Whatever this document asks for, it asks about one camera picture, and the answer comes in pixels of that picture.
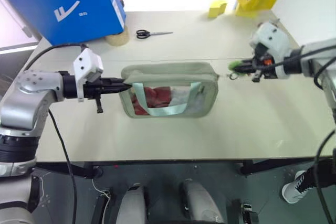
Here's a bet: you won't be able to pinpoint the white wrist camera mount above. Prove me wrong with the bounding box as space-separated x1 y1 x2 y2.
72 48 104 103
249 22 292 79

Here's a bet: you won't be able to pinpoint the grey rounded robot foot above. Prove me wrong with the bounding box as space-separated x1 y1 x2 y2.
115 183 147 224
179 178 224 224

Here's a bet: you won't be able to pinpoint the black trouser leg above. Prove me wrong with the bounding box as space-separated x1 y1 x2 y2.
306 159 336 189

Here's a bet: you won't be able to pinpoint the green pouch with clear window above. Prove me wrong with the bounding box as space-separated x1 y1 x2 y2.
120 61 220 119

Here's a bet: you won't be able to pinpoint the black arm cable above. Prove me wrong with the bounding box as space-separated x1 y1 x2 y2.
47 108 78 224
25 43 89 71
271 46 336 90
313 129 336 224

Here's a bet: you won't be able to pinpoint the red cloth inside pouch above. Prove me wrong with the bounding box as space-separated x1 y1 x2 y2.
130 86 173 116

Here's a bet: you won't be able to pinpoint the white sneaker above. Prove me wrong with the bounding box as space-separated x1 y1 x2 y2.
281 170 316 204

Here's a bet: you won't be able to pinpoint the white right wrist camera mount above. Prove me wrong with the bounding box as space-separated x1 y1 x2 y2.
249 22 292 79

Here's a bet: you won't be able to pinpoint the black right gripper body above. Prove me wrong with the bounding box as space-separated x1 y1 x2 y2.
250 42 279 83

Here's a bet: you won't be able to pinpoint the yellow block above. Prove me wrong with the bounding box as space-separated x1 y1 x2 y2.
208 0 228 19

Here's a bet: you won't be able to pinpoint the thin white wire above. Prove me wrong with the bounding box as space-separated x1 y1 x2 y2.
91 178 111 224

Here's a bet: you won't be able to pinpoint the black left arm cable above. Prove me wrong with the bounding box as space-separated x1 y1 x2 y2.
47 108 78 224
25 43 89 71

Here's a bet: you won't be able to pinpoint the green plush keychain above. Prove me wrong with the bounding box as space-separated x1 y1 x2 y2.
226 60 250 81

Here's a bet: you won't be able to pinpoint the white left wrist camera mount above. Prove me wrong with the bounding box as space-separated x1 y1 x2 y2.
72 48 104 103

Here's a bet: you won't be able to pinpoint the black table frame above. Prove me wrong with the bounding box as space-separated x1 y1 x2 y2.
36 156 336 180

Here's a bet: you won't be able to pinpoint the silver robot torso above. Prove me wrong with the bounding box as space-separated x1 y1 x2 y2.
0 174 40 224

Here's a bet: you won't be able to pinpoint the beige round roll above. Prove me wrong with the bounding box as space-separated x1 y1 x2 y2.
104 25 131 47

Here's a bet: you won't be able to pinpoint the blue cardboard box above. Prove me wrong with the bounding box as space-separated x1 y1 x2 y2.
2 0 127 47

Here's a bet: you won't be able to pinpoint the black handled scissors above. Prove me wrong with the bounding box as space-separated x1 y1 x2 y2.
135 29 174 39

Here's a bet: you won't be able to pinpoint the white item inside pouch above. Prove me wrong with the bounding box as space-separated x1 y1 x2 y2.
170 87 206 111

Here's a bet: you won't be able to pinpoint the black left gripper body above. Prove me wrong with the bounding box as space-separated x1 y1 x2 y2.
82 77 114 114

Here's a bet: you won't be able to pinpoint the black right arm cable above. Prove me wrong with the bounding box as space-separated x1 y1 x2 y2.
271 46 336 90
313 129 336 224

